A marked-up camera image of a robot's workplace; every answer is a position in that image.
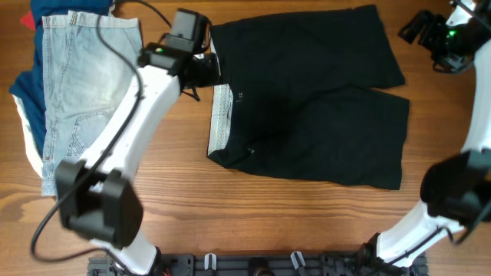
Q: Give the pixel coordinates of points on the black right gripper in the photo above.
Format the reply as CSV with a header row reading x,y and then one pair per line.
x,y
436,23

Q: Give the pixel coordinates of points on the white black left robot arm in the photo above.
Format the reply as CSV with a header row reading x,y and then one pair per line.
x,y
96,197

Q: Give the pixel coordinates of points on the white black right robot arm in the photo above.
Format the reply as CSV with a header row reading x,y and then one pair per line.
x,y
455,193

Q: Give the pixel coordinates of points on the dark blue garment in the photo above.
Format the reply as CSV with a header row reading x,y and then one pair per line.
x,y
28,85

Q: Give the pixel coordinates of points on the white garment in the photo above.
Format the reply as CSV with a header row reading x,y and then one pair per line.
x,y
31,149

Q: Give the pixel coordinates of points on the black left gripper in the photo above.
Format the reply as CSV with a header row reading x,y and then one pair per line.
x,y
212,77

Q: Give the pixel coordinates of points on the red garment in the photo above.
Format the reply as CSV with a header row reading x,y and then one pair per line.
x,y
28,21

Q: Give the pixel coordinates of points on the black shorts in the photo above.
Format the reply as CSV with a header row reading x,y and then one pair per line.
x,y
306,95

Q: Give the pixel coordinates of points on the light blue denim shorts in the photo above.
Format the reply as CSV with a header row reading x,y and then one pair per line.
x,y
85,78

